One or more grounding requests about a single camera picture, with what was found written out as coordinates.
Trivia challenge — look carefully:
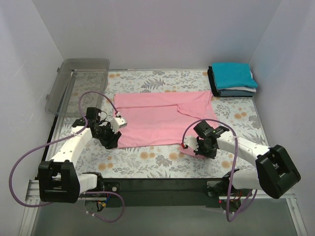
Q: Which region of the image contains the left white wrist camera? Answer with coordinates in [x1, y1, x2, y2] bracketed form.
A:
[110, 112, 127, 133]

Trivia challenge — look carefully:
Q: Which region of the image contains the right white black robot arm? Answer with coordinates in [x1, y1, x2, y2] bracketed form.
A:
[184, 120, 301, 199]

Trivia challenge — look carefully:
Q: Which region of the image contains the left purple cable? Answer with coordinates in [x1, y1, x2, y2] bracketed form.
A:
[8, 90, 125, 223]

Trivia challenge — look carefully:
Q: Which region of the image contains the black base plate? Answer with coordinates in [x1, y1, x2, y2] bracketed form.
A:
[76, 178, 252, 208]

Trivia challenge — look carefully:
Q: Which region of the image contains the aluminium frame rail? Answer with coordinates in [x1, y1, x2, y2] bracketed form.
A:
[19, 179, 307, 236]

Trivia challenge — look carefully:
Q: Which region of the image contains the grey blue folded t shirt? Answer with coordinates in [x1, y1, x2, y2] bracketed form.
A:
[219, 89, 254, 97]

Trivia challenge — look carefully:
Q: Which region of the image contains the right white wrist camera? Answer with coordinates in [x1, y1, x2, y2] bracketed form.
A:
[181, 136, 199, 151]

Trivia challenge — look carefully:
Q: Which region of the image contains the teal folded t shirt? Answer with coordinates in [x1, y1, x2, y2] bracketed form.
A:
[212, 62, 258, 90]

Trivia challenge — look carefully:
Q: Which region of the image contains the floral table mat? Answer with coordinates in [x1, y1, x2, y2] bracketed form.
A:
[48, 69, 274, 179]

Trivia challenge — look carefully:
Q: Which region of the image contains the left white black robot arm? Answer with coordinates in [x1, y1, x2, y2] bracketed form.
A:
[38, 107, 127, 203]

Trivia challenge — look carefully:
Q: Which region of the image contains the pink t shirt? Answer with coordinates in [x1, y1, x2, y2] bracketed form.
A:
[114, 90, 217, 148]

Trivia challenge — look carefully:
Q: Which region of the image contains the clear plastic bin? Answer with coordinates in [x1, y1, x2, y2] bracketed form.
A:
[45, 59, 110, 118]

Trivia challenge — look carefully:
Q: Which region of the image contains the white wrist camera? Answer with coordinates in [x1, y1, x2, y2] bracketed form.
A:
[181, 136, 199, 151]
[110, 112, 127, 133]

